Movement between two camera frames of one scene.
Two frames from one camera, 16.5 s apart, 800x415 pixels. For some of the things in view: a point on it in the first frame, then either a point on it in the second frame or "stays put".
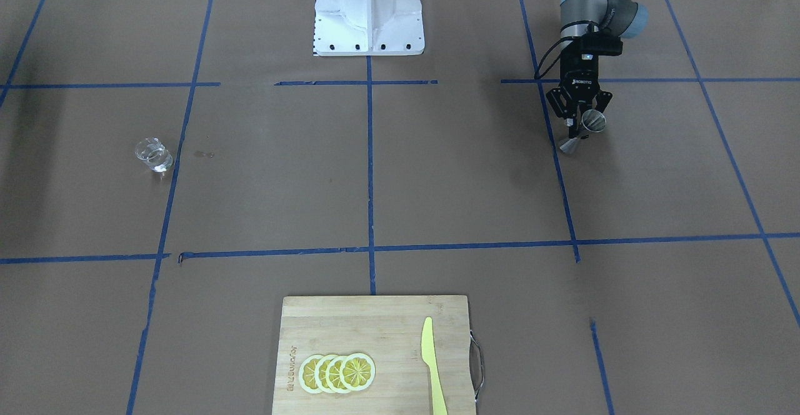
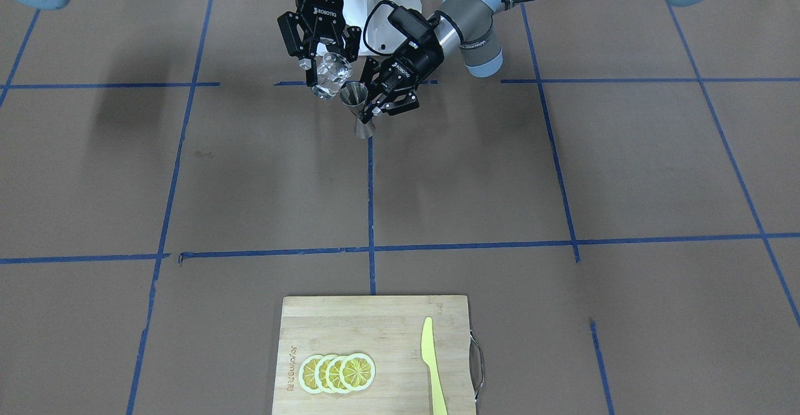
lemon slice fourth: [357, 372] stays put
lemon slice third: [332, 375] stays put
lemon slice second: [320, 374] stays put
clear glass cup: [153, 151] → [332, 72]
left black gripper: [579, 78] → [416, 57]
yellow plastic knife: [429, 357] stays put
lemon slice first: [307, 376] stays put
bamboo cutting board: [388, 330] stays put
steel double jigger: [592, 120] → [353, 95]
